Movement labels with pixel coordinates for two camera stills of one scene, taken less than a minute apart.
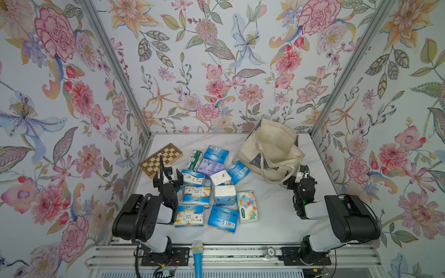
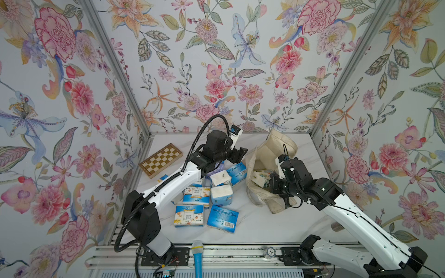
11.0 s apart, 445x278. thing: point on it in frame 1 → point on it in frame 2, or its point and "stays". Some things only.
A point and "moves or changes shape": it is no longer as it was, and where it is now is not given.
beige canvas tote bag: (271, 151) moves or changes shape
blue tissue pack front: (223, 219) stays
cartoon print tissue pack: (247, 206) → (262, 178)
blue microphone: (197, 248) stays
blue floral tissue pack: (221, 178) stays
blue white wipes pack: (196, 195) stays
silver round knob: (271, 252) stays
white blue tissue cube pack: (225, 195) stays
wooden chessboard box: (152, 165) stays
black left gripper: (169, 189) → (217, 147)
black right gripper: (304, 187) → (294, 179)
